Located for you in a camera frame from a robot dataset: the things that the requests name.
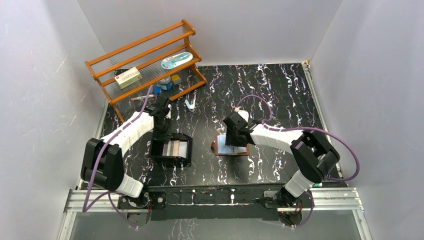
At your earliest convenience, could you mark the stack of cards in box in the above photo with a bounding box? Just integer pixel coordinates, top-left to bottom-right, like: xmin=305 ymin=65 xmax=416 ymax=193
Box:
xmin=162 ymin=140 xmax=189 ymax=158

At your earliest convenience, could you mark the blue white small jar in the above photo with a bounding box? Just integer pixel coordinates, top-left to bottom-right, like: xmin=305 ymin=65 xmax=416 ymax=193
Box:
xmin=158 ymin=76 xmax=173 ymax=91

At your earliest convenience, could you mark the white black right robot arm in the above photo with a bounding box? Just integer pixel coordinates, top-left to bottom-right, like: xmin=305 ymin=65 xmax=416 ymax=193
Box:
xmin=223 ymin=110 xmax=340 ymax=207

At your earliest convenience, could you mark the white red marker pen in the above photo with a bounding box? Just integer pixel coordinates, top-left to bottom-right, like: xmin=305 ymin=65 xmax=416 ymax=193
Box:
xmin=130 ymin=94 xmax=156 ymax=101

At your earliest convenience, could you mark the orange wooden shelf rack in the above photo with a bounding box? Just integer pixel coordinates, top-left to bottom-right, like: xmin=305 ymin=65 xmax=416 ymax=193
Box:
xmin=85 ymin=19 xmax=207 ymax=123

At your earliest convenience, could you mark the blue small cube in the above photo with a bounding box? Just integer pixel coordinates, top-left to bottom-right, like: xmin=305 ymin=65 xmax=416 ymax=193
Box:
xmin=155 ymin=86 xmax=162 ymax=95

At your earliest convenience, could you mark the yellow grey small block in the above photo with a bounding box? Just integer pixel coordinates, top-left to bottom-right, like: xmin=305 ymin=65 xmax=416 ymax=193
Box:
xmin=171 ymin=74 xmax=182 ymax=85

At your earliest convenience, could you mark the orange leather card holder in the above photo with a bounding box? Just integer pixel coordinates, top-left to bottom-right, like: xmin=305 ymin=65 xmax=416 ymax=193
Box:
xmin=211 ymin=134 xmax=251 ymax=156

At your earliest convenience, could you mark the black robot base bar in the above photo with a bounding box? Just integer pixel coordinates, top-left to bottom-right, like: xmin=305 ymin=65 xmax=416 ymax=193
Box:
xmin=118 ymin=183 xmax=311 ymax=224

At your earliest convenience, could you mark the black card storage box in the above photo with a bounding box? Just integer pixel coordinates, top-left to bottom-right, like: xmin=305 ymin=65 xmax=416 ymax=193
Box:
xmin=149 ymin=133 xmax=193 ymax=167

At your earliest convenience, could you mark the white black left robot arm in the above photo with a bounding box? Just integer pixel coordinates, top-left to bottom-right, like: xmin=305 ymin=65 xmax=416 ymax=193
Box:
xmin=80 ymin=96 xmax=172 ymax=208

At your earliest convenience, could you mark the white blue stapler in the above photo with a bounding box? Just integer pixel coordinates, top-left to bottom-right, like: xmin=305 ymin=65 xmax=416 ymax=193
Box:
xmin=184 ymin=94 xmax=197 ymax=112

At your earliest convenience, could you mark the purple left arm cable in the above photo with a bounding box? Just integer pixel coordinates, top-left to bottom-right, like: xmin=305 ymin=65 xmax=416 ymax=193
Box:
xmin=82 ymin=84 xmax=158 ymax=229

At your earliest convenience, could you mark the blue oval blister pack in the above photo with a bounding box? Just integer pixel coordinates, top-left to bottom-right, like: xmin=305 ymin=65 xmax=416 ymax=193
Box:
xmin=160 ymin=51 xmax=193 ymax=70

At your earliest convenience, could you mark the white green carton box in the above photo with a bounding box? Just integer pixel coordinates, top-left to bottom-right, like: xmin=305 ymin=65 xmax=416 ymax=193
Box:
xmin=114 ymin=67 xmax=142 ymax=89

